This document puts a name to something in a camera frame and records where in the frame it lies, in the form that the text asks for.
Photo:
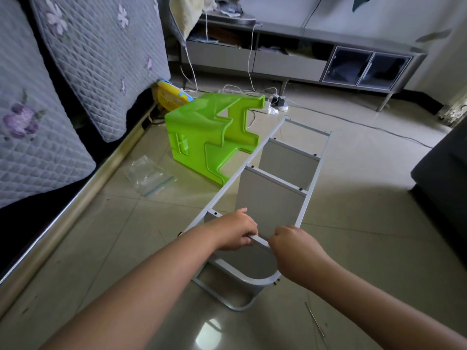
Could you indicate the person's left hand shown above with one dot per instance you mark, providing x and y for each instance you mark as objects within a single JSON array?
[{"x": 230, "y": 229}]

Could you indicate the person's right hand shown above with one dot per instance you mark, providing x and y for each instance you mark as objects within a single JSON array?
[{"x": 299, "y": 255}]

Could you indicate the white metal frame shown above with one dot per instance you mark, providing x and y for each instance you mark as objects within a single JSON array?
[
  {"x": 233, "y": 299},
  {"x": 310, "y": 193}
]

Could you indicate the clear plastic screw bag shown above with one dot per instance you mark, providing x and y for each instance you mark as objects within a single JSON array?
[{"x": 149, "y": 176}]

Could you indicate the person's left forearm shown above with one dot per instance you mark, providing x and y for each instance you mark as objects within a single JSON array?
[{"x": 131, "y": 299}]

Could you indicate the person's right forearm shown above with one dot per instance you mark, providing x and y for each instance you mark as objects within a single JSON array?
[{"x": 387, "y": 309}]

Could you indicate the green plastic stool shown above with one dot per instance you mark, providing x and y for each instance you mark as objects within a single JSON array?
[{"x": 197, "y": 138}]

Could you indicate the white power strip with plugs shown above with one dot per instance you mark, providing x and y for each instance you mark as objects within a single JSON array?
[{"x": 276, "y": 105}]

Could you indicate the yellow plastic basket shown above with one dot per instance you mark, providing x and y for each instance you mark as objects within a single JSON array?
[{"x": 171, "y": 94}]

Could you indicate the grey sofa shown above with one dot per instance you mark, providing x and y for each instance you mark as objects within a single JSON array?
[{"x": 445, "y": 193}]

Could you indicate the grey marble TV cabinet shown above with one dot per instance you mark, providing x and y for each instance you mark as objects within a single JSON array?
[{"x": 306, "y": 58}]

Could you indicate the patterned beige curtain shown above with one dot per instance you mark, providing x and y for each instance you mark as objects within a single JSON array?
[{"x": 454, "y": 109}]

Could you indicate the grey textured furniture cover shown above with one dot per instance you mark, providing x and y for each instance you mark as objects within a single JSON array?
[{"x": 58, "y": 98}]

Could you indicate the pile of pale cloth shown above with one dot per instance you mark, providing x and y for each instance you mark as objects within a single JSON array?
[{"x": 191, "y": 12}]

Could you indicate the blue cloth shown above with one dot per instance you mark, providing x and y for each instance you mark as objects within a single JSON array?
[{"x": 362, "y": 2}]

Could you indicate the chrome metal base rail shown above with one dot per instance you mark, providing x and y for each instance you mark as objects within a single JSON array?
[{"x": 66, "y": 229}]

